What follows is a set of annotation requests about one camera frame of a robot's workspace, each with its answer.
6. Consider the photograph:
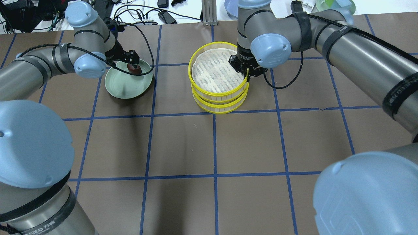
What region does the aluminium frame post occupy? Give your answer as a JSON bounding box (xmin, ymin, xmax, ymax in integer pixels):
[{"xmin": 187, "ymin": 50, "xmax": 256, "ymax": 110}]
[{"xmin": 201, "ymin": 0, "xmax": 218, "ymax": 26}]

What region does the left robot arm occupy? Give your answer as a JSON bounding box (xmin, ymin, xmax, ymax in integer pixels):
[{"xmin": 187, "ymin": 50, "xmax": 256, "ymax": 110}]
[{"xmin": 0, "ymin": 1, "xmax": 152, "ymax": 235}]

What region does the yellow steamer basket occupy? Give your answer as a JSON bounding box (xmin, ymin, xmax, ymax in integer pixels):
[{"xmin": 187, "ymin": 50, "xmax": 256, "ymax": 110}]
[
  {"xmin": 188, "ymin": 41, "xmax": 247, "ymax": 96},
  {"xmin": 191, "ymin": 82, "xmax": 249, "ymax": 114}
]

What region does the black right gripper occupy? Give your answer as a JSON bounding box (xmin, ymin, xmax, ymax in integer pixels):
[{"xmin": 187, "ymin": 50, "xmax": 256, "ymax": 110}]
[{"xmin": 228, "ymin": 46, "xmax": 267, "ymax": 82}]

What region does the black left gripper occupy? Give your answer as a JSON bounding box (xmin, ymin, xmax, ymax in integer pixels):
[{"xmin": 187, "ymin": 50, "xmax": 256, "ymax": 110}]
[{"xmin": 104, "ymin": 18, "xmax": 140, "ymax": 65}]

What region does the green bowl with blocks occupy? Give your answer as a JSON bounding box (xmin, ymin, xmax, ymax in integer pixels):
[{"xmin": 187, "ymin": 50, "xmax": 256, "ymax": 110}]
[{"xmin": 315, "ymin": 0, "xmax": 356, "ymax": 15}]

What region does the black power adapter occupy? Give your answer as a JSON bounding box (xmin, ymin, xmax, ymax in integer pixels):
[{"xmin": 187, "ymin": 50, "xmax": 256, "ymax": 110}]
[{"xmin": 158, "ymin": 11, "xmax": 177, "ymax": 25}]

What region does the brown steamed bun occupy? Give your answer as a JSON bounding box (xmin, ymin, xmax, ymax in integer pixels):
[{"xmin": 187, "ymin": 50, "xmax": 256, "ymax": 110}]
[{"xmin": 127, "ymin": 64, "xmax": 142, "ymax": 75}]

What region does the blue plate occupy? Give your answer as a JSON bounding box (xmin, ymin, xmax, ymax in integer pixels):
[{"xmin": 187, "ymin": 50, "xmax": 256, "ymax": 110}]
[{"xmin": 224, "ymin": 0, "xmax": 238, "ymax": 19}]

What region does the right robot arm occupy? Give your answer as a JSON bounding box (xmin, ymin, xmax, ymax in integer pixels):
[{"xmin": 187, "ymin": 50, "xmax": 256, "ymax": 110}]
[{"xmin": 215, "ymin": 59, "xmax": 417, "ymax": 235}]

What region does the green plate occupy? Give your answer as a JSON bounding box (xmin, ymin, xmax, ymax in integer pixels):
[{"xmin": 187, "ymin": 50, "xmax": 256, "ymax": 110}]
[{"xmin": 104, "ymin": 68, "xmax": 153, "ymax": 99}]

